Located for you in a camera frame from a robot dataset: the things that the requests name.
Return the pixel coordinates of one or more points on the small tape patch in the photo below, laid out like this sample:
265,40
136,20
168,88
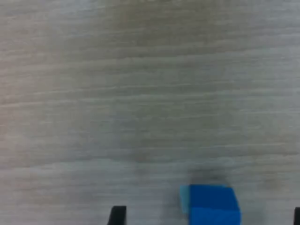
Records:
184,199

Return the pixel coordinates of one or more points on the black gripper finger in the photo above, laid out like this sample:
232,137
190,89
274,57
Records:
118,216
297,216

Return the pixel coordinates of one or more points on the small blue cube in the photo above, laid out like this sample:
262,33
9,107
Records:
213,206

